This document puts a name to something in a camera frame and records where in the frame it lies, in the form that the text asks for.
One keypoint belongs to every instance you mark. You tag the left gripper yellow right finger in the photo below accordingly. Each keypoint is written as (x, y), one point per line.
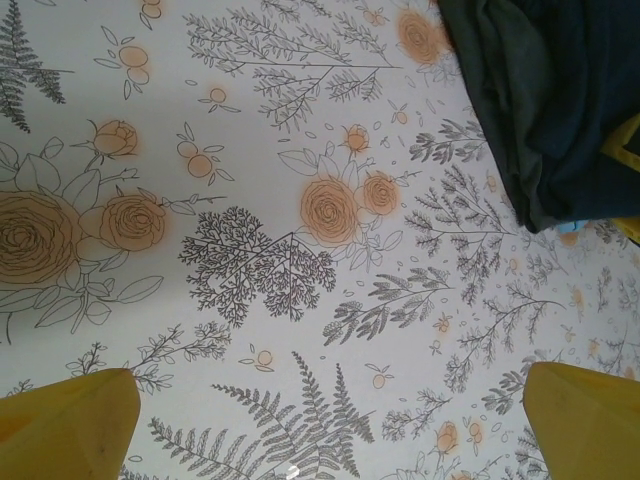
(590, 430)

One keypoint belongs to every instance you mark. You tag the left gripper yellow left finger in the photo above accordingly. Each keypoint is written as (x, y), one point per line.
(65, 430)

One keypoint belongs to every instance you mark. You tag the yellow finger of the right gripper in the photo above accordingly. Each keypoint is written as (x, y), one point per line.
(630, 145)
(632, 227)

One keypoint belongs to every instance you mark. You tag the navy blue t-shirt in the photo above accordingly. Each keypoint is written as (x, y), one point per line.
(590, 75)

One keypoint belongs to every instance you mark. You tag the grey folded t-shirt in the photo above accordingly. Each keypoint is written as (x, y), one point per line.
(500, 75)

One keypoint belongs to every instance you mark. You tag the floral print tablecloth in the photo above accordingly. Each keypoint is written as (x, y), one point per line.
(250, 150)

